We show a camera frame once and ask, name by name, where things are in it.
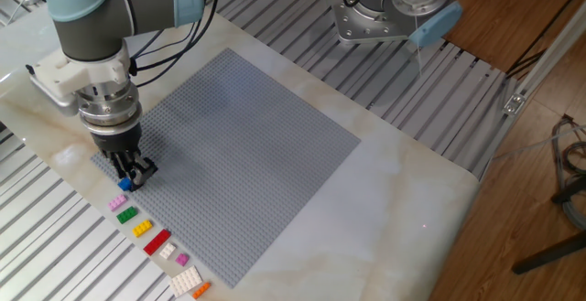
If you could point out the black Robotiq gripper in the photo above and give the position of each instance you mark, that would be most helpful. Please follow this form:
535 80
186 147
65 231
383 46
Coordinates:
116 143

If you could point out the blue Lego brick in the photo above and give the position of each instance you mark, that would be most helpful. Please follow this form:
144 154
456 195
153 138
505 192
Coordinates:
123 184

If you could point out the light pink Lego brick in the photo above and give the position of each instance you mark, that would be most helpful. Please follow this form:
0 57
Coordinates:
117 202

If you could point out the green Lego brick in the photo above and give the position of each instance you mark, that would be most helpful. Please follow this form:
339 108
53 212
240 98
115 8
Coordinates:
126 215

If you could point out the yellow Lego brick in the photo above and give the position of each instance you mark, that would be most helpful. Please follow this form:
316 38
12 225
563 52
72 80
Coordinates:
142 228

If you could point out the red Lego brick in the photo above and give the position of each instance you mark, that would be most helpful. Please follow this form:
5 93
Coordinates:
157 242

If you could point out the small white Lego brick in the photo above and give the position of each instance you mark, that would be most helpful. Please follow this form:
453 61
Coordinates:
167 250

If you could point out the small magenta Lego brick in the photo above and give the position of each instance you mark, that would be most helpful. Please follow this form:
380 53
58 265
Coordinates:
182 259

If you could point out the grey Lego baseplate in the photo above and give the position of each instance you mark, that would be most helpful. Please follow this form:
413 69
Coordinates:
252 168

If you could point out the large white Lego plate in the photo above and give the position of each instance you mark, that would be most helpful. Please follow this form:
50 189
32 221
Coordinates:
185 281

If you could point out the orange Lego brick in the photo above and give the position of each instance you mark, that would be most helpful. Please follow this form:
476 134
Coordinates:
201 290

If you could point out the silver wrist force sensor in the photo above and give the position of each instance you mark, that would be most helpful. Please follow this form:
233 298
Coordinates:
107 109

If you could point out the glossy marble pattern mat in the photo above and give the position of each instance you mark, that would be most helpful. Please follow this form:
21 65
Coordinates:
389 228

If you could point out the black stand leg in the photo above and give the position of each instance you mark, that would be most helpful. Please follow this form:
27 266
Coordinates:
549 253

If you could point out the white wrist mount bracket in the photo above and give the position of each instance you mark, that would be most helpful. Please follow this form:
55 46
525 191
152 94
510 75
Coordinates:
78 74

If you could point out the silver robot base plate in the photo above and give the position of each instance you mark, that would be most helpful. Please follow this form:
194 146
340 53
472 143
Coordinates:
361 26

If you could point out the aluminium frame bar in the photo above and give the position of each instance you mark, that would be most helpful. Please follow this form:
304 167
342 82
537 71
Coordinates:
549 54

